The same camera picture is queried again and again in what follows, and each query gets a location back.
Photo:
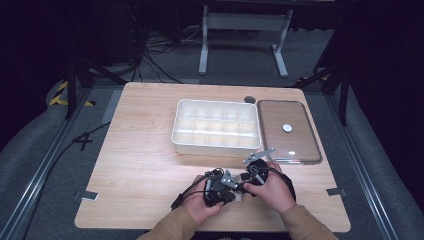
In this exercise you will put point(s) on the grey tape piece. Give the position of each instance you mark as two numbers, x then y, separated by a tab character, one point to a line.
336	191

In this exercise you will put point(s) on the grey round table grommet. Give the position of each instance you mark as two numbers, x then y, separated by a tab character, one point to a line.
249	99

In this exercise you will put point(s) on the white compartment storage box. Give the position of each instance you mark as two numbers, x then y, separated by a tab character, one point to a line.
216	128

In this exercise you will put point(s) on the yellow black hazard tape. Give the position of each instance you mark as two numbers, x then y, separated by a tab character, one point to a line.
56	98

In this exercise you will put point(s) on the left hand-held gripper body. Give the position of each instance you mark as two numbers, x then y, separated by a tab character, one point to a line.
220	186

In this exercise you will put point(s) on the person's left hand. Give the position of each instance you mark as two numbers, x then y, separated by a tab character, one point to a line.
200	206

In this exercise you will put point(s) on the person's right hand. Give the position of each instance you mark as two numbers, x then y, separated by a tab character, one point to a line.
275	193

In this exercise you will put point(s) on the white metal table frame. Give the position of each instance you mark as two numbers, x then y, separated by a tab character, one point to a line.
245	21

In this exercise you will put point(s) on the black metal stand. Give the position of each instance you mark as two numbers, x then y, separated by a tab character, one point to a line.
70	86
343	96

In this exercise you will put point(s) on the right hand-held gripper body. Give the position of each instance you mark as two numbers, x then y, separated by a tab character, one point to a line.
256	166

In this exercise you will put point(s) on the clear plastic lid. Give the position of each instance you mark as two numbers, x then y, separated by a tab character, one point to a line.
286	130

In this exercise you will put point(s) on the aluminium floor rail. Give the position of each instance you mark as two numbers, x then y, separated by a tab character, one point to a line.
36	176
363	173

